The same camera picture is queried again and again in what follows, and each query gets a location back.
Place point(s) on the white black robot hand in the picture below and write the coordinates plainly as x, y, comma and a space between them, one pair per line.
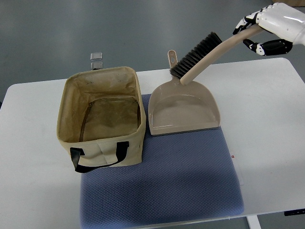
285, 22

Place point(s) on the beige brush with black bristles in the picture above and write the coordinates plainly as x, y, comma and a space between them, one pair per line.
207, 52

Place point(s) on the beige fabric bag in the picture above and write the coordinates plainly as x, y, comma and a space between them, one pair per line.
101, 120

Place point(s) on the cardboard box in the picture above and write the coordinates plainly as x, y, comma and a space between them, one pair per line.
295, 3

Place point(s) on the beige plastic dustpan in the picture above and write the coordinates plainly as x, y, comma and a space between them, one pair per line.
175, 108

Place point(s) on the blue textured mat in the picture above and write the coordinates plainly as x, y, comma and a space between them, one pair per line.
182, 177

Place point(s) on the lower metal floor plate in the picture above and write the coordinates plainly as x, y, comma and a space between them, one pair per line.
96, 65

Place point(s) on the black table control panel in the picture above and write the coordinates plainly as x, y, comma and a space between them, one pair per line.
294, 212

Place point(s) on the white table leg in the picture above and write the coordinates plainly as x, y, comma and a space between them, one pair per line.
253, 222

